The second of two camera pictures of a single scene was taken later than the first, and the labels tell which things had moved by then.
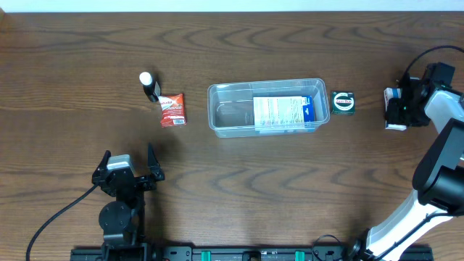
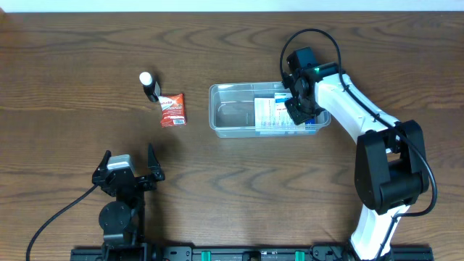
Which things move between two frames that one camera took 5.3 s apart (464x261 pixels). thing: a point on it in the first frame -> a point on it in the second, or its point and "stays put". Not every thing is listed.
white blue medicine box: [283, 114] stays put
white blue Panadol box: [389, 93] -> [282, 117]
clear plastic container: [267, 106] stays put
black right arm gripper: [393, 118] -> [299, 113]
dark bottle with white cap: [151, 88] stays put
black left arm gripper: [148, 185] stays put
